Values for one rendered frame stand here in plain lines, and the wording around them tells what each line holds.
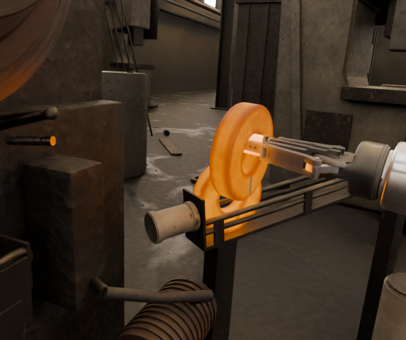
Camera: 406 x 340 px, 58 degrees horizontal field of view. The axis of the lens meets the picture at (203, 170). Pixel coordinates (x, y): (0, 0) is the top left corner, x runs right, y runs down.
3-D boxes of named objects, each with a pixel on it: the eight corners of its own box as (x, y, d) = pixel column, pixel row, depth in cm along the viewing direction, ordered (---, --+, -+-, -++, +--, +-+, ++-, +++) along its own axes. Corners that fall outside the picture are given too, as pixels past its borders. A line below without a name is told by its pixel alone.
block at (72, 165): (27, 297, 62) (15, 160, 55) (61, 274, 69) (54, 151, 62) (77, 316, 58) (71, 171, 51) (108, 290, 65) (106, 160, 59)
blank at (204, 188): (214, 242, 78) (223, 249, 75) (177, 193, 69) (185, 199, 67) (262, 192, 82) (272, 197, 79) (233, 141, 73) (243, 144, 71)
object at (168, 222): (145, 236, 70) (142, 208, 68) (185, 223, 74) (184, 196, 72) (158, 249, 65) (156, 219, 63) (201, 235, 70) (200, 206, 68)
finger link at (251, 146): (274, 154, 54) (266, 158, 52) (243, 148, 57) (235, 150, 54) (275, 145, 54) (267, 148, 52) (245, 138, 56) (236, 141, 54)
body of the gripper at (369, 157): (373, 210, 45) (300, 189, 49) (384, 193, 52) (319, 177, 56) (388, 151, 43) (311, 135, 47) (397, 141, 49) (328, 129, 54)
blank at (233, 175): (209, 110, 50) (230, 115, 48) (260, 94, 62) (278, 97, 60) (206, 210, 56) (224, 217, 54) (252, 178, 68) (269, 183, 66)
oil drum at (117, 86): (66, 173, 321) (61, 67, 297) (108, 159, 374) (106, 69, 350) (123, 183, 299) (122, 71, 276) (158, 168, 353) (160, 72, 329)
